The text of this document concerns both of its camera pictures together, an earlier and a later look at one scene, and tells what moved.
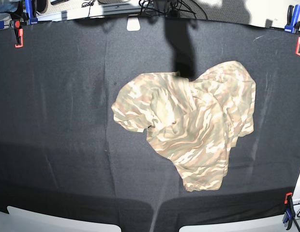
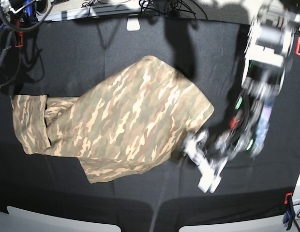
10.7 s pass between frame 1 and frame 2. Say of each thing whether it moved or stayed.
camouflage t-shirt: moved
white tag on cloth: stayed
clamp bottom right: stayed
